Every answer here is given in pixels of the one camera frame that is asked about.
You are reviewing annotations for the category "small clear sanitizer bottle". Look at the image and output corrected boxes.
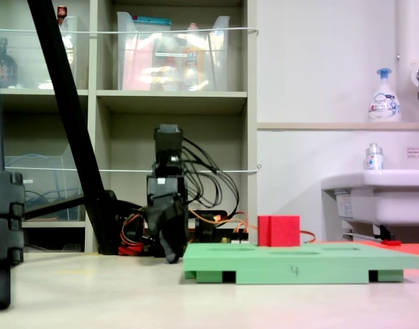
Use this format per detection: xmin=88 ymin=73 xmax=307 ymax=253
xmin=364 ymin=143 xmax=385 ymax=171

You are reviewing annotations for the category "dark glass bottle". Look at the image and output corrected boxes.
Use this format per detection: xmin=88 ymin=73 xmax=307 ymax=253
xmin=0 ymin=37 xmax=18 ymax=89

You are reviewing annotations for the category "black servo cable bundle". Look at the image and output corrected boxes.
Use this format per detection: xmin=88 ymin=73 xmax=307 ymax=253
xmin=180 ymin=136 xmax=240 ymax=220

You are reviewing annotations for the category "blue flat box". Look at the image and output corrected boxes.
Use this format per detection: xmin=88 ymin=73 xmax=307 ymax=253
xmin=132 ymin=15 xmax=172 ymax=32

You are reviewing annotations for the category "thin black tripod brace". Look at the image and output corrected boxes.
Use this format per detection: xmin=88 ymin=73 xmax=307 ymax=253
xmin=23 ymin=194 xmax=86 ymax=220

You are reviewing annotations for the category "large orange flat block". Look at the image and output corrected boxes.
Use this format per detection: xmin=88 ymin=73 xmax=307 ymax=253
xmin=315 ymin=239 xmax=419 ymax=267

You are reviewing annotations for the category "white wall sink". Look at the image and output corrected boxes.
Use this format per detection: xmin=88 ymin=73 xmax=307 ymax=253
xmin=320 ymin=169 xmax=419 ymax=227

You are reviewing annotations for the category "large clear storage bin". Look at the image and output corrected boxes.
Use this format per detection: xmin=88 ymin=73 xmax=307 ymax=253
xmin=116 ymin=11 xmax=231 ymax=93

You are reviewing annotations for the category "white shelf guard cord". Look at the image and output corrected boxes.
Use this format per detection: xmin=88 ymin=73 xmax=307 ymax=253
xmin=0 ymin=27 xmax=259 ymax=36
xmin=3 ymin=163 xmax=263 ymax=174

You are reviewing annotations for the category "white pump soap bottle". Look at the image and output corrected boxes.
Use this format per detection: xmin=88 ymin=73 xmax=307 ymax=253
xmin=368 ymin=67 xmax=402 ymax=123

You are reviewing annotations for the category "white wall pipe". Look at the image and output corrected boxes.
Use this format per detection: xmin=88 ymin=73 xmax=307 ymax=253
xmin=395 ymin=0 xmax=419 ymax=69

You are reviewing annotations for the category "pink refill pack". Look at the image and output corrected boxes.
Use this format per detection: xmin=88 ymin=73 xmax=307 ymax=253
xmin=122 ymin=34 xmax=154 ymax=90

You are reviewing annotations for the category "red cross columnar block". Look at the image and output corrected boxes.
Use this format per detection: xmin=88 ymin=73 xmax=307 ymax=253
xmin=257 ymin=215 xmax=301 ymax=247

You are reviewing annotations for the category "bottle with orange label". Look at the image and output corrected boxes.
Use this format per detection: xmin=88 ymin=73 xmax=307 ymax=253
xmin=181 ymin=22 xmax=206 ymax=88

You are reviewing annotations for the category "green shape hole board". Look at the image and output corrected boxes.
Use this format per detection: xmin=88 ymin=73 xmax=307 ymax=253
xmin=182 ymin=242 xmax=419 ymax=285

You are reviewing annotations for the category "notched black tripod leg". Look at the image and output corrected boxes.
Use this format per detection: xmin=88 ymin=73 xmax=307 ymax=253
xmin=0 ymin=0 xmax=25 ymax=311

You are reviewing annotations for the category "clear bin with blue cables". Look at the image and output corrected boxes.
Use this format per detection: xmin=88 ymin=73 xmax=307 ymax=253
xmin=3 ymin=143 xmax=88 ymax=222

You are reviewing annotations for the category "beige shelf unit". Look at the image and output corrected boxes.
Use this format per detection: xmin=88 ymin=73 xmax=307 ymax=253
xmin=0 ymin=0 xmax=259 ymax=254

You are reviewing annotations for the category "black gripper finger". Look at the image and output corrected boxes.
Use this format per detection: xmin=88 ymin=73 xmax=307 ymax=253
xmin=178 ymin=205 xmax=190 ymax=254
xmin=144 ymin=205 xmax=180 ymax=265

